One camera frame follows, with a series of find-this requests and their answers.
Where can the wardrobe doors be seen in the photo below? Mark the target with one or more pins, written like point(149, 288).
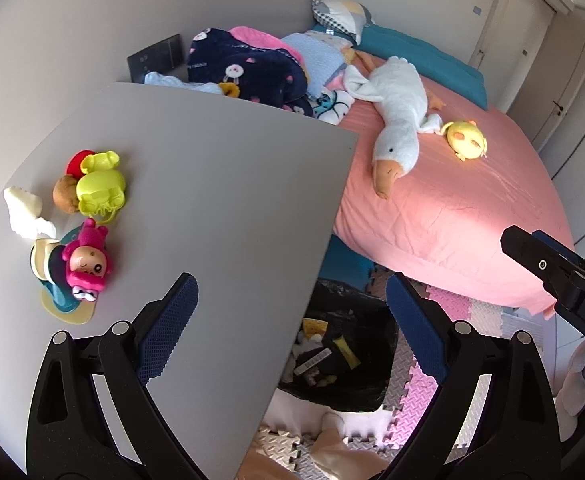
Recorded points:
point(532, 56)

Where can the black trash bin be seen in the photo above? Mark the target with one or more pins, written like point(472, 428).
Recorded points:
point(343, 353)

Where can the light blue small cloth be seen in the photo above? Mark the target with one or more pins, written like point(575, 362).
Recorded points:
point(157, 79)

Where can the teal long pillow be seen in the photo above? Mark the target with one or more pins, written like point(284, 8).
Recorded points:
point(429, 61)

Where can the grey bedside desk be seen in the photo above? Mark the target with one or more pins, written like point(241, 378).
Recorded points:
point(241, 195)

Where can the brown capybara plush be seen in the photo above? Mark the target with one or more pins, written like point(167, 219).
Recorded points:
point(64, 194)

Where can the red heart plush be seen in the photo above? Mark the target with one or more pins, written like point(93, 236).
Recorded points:
point(74, 165)

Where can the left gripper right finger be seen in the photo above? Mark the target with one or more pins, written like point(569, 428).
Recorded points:
point(417, 327)

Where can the teal cream toy dish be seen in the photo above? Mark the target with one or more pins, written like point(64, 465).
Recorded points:
point(48, 266)

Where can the foam puzzle floor mat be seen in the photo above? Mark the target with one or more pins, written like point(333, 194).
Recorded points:
point(447, 339)

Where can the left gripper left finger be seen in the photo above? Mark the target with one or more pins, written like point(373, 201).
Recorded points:
point(68, 436)

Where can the lime green plastic toy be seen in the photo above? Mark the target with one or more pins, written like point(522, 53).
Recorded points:
point(101, 190)

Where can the pink fleece blanket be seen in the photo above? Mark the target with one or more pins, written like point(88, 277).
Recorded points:
point(263, 40)

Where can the pink bed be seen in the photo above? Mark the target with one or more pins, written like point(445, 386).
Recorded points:
point(442, 223)

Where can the yellow chick plush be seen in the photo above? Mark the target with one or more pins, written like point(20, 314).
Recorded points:
point(466, 139)

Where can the white goose plush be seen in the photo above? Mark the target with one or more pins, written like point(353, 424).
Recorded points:
point(401, 99)

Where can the gloved right hand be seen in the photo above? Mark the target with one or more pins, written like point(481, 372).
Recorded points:
point(571, 395)

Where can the black wall switch panel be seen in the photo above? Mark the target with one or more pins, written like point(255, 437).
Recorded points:
point(162, 57)

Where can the navy rabbit blanket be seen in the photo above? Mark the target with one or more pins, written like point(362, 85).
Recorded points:
point(271, 77)

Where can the pink hooded doll toy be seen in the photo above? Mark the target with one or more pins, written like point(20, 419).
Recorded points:
point(87, 262)

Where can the white cartoon cloth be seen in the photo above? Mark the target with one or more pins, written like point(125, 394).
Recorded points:
point(332, 106)

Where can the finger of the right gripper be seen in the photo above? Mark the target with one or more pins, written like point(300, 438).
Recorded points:
point(542, 255)

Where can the patterned square pillow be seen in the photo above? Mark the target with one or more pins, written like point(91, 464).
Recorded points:
point(345, 16)

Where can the light blue blanket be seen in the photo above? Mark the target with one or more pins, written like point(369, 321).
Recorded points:
point(321, 61)

